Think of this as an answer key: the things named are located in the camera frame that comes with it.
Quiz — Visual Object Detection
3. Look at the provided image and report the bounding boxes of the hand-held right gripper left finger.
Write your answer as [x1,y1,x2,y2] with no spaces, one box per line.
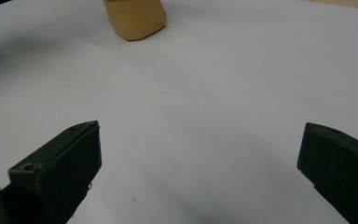
[0,119,103,224]

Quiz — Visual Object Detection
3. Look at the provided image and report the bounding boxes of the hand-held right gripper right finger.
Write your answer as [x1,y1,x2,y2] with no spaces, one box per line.
[296,122,358,224]

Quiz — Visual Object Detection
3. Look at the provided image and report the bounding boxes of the tan paper bag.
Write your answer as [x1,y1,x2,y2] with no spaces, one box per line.
[103,0,168,42]

